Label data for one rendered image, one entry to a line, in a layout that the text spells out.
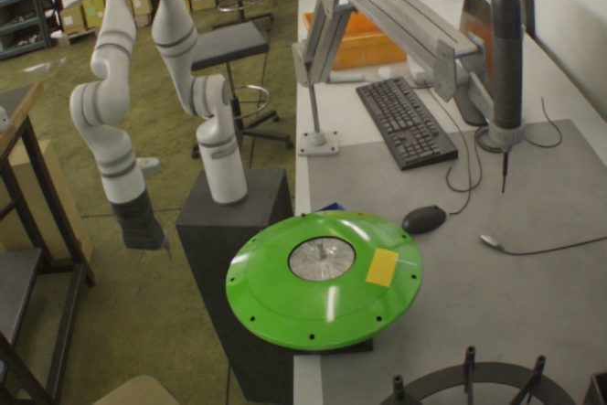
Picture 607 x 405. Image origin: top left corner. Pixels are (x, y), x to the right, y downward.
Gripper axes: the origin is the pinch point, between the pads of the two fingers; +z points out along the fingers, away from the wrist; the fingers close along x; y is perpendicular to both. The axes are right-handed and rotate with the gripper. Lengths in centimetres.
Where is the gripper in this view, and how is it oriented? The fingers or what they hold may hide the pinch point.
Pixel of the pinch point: (159, 259)
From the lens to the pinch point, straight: 109.9
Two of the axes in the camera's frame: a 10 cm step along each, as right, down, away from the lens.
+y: -1.5, 5.6, -8.2
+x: 9.8, -0.2, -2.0
